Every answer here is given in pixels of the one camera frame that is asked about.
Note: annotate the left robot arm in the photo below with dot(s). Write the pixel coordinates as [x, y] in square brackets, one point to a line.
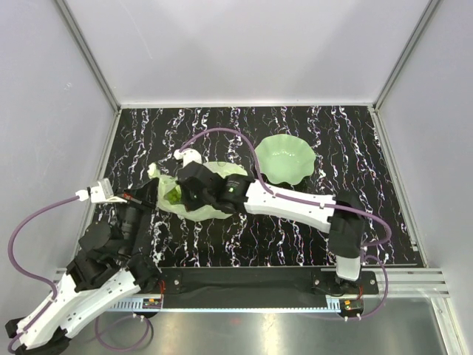
[106, 268]

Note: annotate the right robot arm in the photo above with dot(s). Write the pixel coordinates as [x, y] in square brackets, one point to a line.
[337, 218]

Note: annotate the black marble pattern mat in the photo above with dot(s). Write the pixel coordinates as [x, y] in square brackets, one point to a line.
[349, 157]

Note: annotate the light green wavy bowl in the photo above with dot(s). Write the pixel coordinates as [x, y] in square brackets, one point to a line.
[285, 159]

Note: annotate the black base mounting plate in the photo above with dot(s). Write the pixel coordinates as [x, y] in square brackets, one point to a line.
[258, 287]

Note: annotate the light green plastic bag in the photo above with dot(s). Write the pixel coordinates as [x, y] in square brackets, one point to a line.
[230, 200]

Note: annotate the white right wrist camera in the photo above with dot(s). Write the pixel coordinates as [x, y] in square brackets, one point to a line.
[187, 156]

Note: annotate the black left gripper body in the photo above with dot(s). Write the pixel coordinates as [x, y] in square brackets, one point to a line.
[129, 218]

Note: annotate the aluminium frame rail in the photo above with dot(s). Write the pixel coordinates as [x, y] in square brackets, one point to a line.
[80, 41]

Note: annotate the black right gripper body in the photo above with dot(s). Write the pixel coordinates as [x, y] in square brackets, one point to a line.
[192, 201]

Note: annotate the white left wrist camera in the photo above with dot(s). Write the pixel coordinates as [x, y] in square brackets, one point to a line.
[99, 193]

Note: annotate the white slotted cable duct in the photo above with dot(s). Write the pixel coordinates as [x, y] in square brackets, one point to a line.
[138, 304]

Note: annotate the green fruit in bag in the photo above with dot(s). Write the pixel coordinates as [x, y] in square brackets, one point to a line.
[174, 196]

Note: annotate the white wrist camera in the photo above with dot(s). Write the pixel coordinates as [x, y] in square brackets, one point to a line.
[187, 156]
[99, 193]

